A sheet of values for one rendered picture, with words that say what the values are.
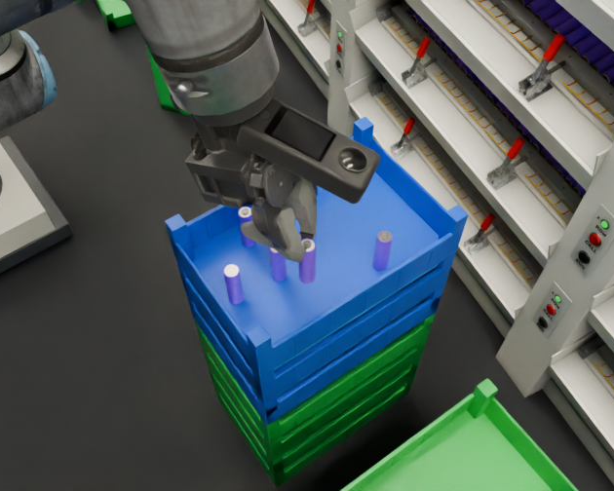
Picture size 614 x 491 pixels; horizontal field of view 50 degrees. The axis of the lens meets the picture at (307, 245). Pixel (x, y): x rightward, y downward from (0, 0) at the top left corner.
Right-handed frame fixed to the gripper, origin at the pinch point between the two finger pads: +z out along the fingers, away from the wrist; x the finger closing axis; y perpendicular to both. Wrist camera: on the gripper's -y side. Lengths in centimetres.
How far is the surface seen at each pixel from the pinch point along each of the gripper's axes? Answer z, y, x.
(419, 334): 37.2, -3.0, -14.0
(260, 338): 6.0, 3.0, 8.7
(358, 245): 14.2, 1.8, -11.6
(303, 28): 33, 50, -84
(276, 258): 7.4, 7.2, -2.3
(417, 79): 25, 11, -58
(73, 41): 34, 117, -73
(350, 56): 29, 30, -68
